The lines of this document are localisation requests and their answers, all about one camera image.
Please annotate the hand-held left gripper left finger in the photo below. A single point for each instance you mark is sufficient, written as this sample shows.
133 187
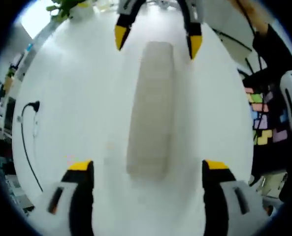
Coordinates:
79 196

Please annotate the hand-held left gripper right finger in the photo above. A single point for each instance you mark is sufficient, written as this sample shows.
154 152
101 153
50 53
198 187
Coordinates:
214 196

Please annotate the white table power strip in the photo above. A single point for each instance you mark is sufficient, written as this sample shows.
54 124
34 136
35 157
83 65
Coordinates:
35 127

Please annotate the beige cutlery case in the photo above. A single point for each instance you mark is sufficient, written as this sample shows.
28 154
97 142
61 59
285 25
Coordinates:
150 110

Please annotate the large potted green plant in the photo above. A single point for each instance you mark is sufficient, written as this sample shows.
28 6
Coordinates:
64 7

